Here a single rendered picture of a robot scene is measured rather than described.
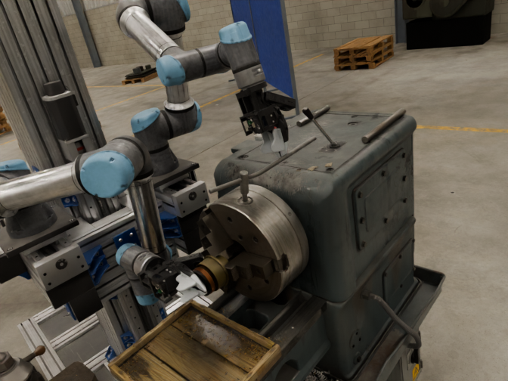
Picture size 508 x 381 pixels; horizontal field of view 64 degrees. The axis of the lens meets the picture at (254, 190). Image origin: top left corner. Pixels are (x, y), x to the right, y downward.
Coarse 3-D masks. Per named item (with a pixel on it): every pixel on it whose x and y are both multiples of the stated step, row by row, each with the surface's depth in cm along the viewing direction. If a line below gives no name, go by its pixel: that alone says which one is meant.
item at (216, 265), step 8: (208, 256) 107; (216, 256) 109; (200, 264) 105; (208, 264) 105; (216, 264) 105; (224, 264) 107; (200, 272) 103; (208, 272) 103; (216, 272) 104; (224, 272) 105; (208, 280) 102; (216, 280) 104; (224, 280) 105; (208, 288) 102; (216, 288) 105
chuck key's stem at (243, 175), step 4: (240, 172) 103; (244, 172) 103; (240, 176) 103; (244, 176) 103; (244, 180) 103; (248, 180) 104; (240, 184) 105; (244, 184) 104; (248, 184) 105; (240, 188) 105; (244, 188) 105; (248, 188) 105; (240, 192) 106; (244, 192) 105; (248, 192) 106; (244, 196) 106; (244, 200) 107; (248, 200) 108
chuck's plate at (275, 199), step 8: (256, 192) 111; (264, 192) 111; (272, 192) 111; (272, 200) 109; (280, 200) 110; (280, 208) 108; (288, 208) 109; (288, 216) 108; (296, 216) 109; (296, 224) 108; (296, 232) 107; (304, 232) 109; (304, 240) 109; (304, 248) 110; (304, 256) 110; (304, 264) 112
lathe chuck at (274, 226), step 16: (208, 208) 117; (224, 208) 108; (240, 208) 105; (256, 208) 106; (272, 208) 107; (224, 224) 111; (240, 224) 106; (256, 224) 102; (272, 224) 104; (288, 224) 106; (240, 240) 110; (256, 240) 105; (272, 240) 102; (288, 240) 105; (224, 256) 119; (272, 256) 103; (288, 256) 105; (288, 272) 106; (240, 288) 120; (256, 288) 115; (272, 288) 109
